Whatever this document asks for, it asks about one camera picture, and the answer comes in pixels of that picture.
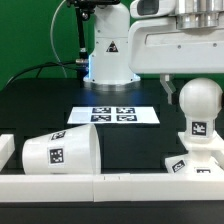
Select grey cable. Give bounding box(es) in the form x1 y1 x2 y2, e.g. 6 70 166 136
49 0 78 79

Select white lamp shade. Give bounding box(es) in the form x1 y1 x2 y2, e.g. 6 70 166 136
22 124 101 175

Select green curtain backdrop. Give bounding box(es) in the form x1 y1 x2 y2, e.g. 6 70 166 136
0 0 224 92

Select white lamp base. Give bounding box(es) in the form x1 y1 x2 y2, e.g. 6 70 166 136
165 131 224 174

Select white marker sheet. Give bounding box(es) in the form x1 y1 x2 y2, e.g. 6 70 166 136
68 106 160 124

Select white left rail block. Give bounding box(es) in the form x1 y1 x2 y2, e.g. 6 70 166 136
0 134 15 171

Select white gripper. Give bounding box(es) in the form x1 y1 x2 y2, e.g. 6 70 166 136
128 0 224 105

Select white front rail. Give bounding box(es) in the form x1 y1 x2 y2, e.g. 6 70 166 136
0 173 224 202

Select black cables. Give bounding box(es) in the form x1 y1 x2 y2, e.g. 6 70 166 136
5 61 84 88

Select white light bulb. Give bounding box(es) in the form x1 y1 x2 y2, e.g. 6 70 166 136
179 78 223 139

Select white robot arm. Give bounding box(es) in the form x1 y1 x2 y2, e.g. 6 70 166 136
84 0 224 104

